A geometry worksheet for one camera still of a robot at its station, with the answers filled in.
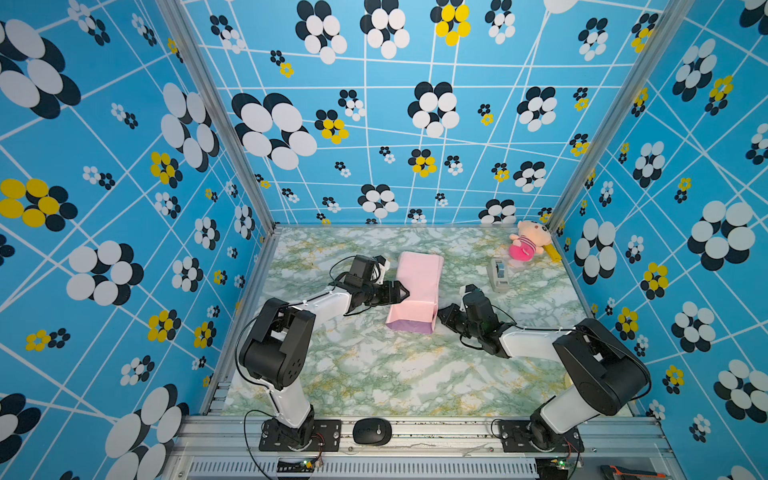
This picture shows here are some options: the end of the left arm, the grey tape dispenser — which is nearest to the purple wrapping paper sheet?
the end of the left arm

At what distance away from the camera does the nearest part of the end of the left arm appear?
2.68ft

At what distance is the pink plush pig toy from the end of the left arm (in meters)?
0.50

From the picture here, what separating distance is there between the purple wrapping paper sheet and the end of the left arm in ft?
0.10

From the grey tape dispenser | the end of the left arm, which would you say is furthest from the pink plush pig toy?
the end of the left arm

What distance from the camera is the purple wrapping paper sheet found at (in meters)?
0.91

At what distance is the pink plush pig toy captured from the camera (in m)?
1.07
